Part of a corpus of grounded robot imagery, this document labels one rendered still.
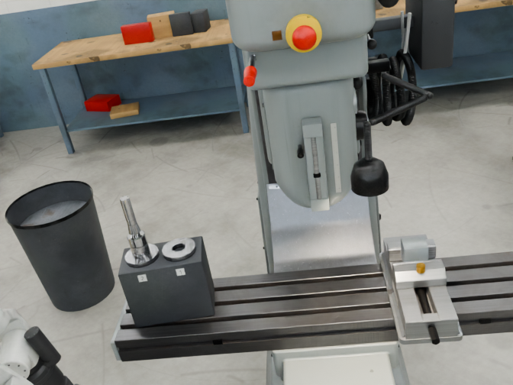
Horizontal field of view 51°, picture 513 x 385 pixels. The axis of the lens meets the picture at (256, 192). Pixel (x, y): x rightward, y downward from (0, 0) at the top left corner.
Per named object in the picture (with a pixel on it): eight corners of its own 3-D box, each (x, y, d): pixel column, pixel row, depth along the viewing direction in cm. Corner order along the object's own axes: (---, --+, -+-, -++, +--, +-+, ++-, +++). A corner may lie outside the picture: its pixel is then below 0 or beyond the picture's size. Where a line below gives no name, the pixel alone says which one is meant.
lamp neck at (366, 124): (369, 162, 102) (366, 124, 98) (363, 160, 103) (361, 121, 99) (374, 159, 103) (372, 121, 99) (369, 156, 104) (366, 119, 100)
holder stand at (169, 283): (214, 315, 149) (201, 257, 139) (135, 328, 149) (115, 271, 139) (214, 287, 159) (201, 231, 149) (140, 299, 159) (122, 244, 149)
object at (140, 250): (137, 261, 141) (133, 245, 139) (129, 253, 145) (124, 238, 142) (153, 253, 144) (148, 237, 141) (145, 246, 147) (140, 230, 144)
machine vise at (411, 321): (463, 341, 129) (466, 305, 123) (399, 344, 131) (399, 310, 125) (430, 251, 159) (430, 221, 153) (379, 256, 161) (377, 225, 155)
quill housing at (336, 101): (366, 208, 125) (359, 73, 109) (276, 217, 127) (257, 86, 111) (356, 169, 141) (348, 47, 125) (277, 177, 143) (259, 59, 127)
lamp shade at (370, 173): (369, 201, 102) (369, 172, 99) (343, 188, 107) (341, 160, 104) (396, 186, 105) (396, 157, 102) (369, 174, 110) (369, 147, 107)
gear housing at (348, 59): (371, 78, 106) (369, 26, 101) (247, 93, 108) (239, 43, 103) (351, 33, 134) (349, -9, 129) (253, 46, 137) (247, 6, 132)
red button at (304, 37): (317, 50, 89) (315, 25, 87) (293, 53, 89) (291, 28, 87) (316, 44, 91) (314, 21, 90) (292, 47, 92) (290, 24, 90)
